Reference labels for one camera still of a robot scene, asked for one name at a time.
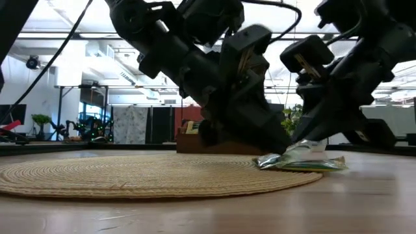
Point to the black metal table frame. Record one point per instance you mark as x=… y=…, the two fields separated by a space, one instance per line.
x=65 y=149

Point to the yellow black tea packets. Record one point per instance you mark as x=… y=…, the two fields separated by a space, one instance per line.
x=192 y=127

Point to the black computer monitor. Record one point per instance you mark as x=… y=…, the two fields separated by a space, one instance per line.
x=14 y=112

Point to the small background potted plant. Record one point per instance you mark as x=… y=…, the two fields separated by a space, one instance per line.
x=41 y=119

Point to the round woven straw placemat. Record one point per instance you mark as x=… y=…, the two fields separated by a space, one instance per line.
x=130 y=175

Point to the black office desk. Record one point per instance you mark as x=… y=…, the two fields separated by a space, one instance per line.
x=412 y=139

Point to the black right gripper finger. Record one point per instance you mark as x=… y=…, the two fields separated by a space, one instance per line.
x=321 y=123

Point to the pale green partition panel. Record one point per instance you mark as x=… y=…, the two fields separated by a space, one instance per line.
x=390 y=117

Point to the green plant in white pot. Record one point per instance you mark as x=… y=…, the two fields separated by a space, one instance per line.
x=292 y=120

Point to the grey patterned partition panel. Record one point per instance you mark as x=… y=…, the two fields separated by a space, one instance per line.
x=130 y=125

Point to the orange partition panel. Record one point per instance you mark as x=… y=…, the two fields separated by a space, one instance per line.
x=188 y=113

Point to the black ceiling spotlight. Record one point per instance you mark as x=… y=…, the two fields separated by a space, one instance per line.
x=32 y=62

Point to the dark partition panel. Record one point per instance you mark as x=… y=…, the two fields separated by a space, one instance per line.
x=162 y=123

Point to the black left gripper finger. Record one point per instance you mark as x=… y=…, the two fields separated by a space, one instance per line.
x=263 y=133

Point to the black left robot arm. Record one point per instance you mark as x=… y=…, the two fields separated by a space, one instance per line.
x=136 y=19

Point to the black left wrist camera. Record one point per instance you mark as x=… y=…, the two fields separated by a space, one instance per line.
x=211 y=19

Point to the black background robot rig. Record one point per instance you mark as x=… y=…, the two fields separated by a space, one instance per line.
x=87 y=130

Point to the brown wooden organizer box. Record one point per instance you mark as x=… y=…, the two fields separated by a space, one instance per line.
x=188 y=144

